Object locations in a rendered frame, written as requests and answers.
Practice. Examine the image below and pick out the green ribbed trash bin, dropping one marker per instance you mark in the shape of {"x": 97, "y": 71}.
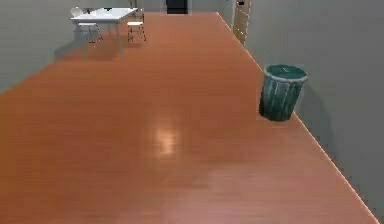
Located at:
{"x": 281, "y": 93}

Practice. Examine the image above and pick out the beige room door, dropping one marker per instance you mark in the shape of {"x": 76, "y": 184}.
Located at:
{"x": 241, "y": 23}

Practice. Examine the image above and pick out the black cabinet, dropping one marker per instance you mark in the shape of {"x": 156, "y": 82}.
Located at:
{"x": 177, "y": 6}

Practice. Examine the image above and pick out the white dining table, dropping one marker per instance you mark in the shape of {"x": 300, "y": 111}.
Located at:
{"x": 103, "y": 16}

